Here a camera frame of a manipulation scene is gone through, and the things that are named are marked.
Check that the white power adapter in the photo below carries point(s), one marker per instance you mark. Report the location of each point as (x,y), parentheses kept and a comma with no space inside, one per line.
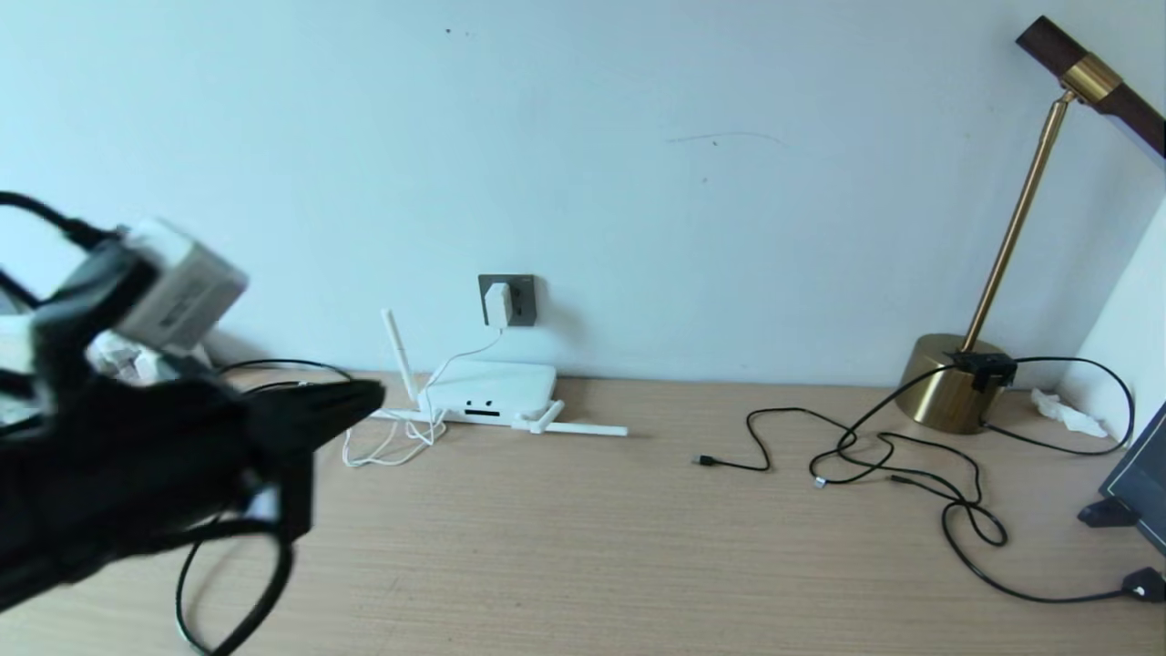
(498,303)

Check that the small white container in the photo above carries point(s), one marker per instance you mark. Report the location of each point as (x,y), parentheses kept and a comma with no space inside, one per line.
(109,355)

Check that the grey wall socket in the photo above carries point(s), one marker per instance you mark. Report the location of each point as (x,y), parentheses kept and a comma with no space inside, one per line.
(524,301)

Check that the crumpled white tissue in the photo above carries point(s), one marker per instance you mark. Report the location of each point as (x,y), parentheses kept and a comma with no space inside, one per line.
(1066,412)

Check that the light grey wrist camera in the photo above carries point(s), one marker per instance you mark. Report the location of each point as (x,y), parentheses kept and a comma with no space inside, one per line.
(187,287)

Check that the brass desk lamp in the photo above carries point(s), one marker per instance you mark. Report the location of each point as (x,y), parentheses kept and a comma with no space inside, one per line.
(938,392)

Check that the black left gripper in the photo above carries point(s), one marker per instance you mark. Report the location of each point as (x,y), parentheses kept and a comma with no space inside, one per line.
(137,474)

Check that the dark framed panel on stand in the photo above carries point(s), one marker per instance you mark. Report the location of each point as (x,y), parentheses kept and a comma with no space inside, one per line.
(1143,478)

